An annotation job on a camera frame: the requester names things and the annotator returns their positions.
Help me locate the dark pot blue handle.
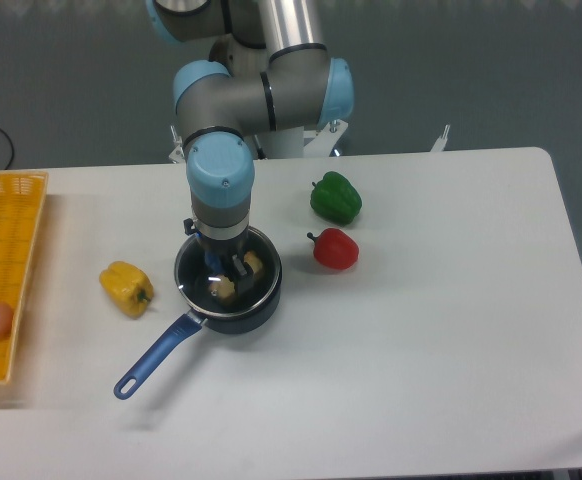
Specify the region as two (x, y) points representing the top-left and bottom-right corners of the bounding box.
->
(113, 227), (284, 400)

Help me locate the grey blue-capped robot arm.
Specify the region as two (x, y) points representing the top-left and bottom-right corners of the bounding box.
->
(146, 1), (354, 295)

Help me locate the red bell pepper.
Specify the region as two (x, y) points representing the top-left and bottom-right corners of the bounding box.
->
(306, 228), (359, 271)

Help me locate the yellow bell pepper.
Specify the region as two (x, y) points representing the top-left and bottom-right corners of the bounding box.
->
(99, 261), (154, 319)

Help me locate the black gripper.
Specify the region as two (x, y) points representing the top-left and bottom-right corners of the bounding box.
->
(183, 217), (255, 298)

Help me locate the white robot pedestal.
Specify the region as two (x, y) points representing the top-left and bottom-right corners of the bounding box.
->
(168, 120), (451, 164)

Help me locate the green bell pepper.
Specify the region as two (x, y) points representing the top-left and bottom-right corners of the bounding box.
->
(310, 171), (363, 225)

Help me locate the glass pot lid blue knob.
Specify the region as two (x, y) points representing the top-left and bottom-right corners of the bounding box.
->
(174, 227), (282, 321)

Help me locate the toasted bread slice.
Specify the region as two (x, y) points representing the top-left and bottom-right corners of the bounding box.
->
(207, 250), (265, 304)

